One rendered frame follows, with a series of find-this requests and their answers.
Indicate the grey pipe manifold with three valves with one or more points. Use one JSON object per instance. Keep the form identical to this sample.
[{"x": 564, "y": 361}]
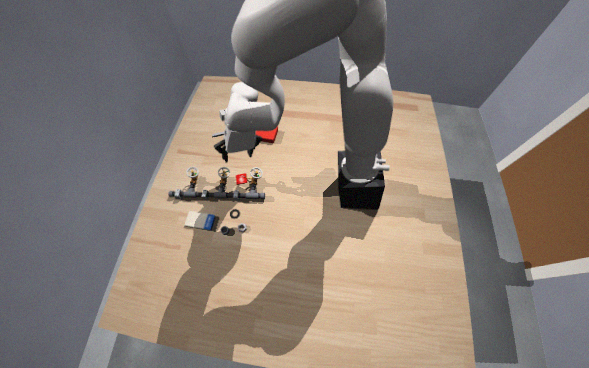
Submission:
[{"x": 221, "y": 193}]

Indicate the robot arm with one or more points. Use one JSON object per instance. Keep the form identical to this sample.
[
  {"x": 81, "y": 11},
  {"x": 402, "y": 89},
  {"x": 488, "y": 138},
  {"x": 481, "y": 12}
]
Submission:
[{"x": 265, "y": 36}]

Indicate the red flat block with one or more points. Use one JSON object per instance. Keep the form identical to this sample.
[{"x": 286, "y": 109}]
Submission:
[{"x": 268, "y": 136}]

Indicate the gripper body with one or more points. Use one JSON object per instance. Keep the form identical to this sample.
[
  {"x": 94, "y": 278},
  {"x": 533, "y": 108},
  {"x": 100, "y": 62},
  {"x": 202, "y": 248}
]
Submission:
[{"x": 235, "y": 142}]

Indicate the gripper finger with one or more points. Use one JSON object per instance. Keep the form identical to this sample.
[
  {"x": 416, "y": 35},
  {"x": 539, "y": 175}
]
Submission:
[
  {"x": 258, "y": 140},
  {"x": 222, "y": 150}
]

